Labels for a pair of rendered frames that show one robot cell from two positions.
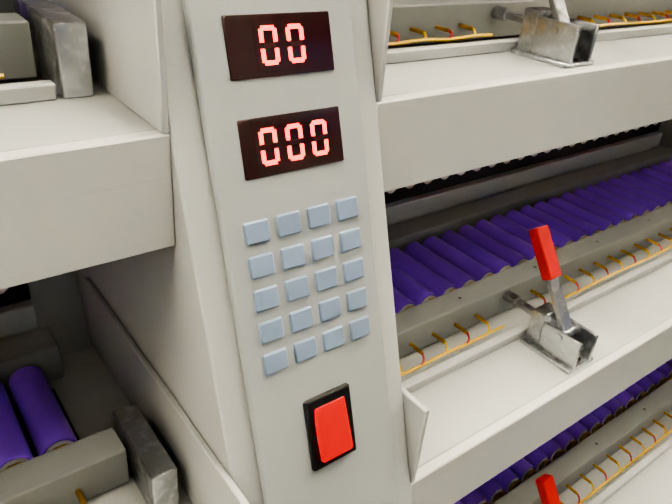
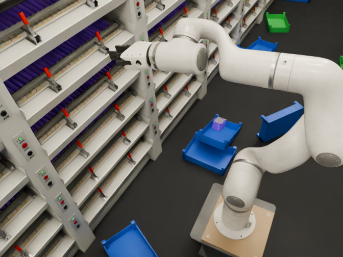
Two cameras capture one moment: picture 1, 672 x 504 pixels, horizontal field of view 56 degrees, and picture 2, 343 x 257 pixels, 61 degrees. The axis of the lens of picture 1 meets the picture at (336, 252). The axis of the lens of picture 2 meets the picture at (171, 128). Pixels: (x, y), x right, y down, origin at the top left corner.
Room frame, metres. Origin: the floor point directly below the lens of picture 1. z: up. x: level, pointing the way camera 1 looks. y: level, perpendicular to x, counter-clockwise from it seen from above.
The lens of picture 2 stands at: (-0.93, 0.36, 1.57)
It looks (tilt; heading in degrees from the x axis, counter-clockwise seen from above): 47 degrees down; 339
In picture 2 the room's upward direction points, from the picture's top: 4 degrees counter-clockwise
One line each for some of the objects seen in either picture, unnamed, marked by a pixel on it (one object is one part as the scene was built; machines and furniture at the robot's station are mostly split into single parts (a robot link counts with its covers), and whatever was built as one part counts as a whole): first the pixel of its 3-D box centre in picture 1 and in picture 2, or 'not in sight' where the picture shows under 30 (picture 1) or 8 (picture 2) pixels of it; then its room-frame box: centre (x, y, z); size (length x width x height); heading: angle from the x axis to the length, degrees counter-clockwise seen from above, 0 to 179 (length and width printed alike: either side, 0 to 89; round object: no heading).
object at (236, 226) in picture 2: not in sight; (236, 209); (-0.47, -0.09, 0.39); 0.19 x 0.19 x 0.18
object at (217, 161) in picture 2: not in sight; (209, 152); (0.09, -0.29, 0.04); 0.30 x 0.20 x 0.08; 35
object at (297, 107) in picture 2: not in sight; (279, 122); (0.07, -0.83, 0.10); 0.30 x 0.08 x 0.20; 92
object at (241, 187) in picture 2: not in sight; (240, 190); (-0.49, -0.07, 0.60); 0.19 x 0.12 x 0.24; 130
